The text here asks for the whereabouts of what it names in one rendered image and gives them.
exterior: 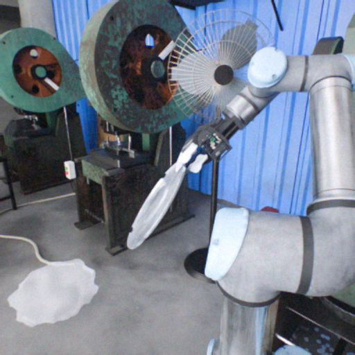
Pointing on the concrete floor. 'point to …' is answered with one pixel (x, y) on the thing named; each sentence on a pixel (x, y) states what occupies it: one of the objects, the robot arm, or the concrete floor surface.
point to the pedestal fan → (233, 47)
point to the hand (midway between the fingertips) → (180, 168)
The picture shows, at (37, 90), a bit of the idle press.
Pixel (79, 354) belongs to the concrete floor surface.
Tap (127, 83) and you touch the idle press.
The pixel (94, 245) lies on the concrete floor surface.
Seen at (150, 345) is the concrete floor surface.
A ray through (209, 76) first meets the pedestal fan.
